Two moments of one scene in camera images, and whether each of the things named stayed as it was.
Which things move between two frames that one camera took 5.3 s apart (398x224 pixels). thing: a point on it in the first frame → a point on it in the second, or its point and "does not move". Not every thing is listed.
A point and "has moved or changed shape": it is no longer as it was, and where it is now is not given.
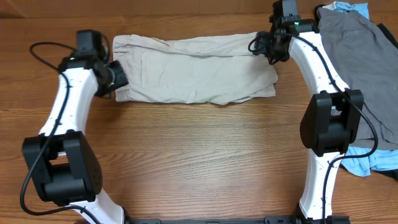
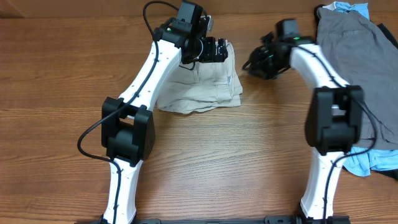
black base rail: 268,219 does not move
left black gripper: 121,78 → 210,53
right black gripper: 260,48 → 252,65
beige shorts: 215,68 has moved or changed shape
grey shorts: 367,60 does not move
